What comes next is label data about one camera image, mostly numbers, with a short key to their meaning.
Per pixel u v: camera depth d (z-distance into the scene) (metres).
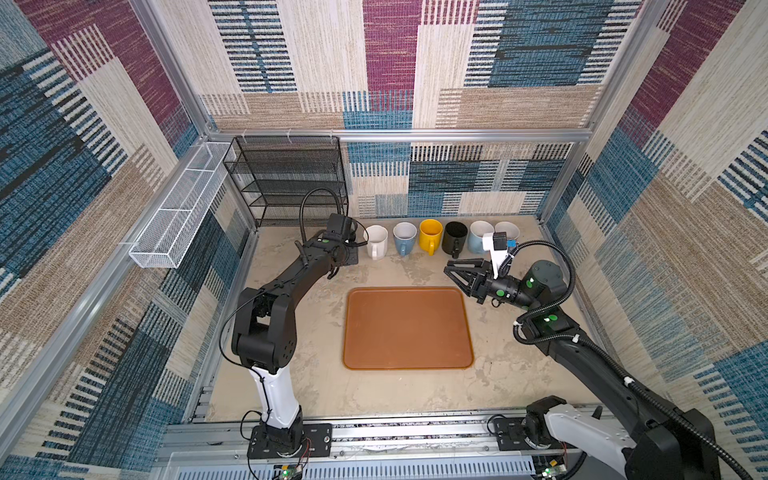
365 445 0.73
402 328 0.92
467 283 0.65
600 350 0.50
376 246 1.00
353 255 0.87
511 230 1.06
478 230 1.08
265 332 0.50
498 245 0.61
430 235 1.05
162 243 0.70
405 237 1.03
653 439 0.39
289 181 1.11
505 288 0.62
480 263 0.67
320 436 0.75
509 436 0.73
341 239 0.74
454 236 1.04
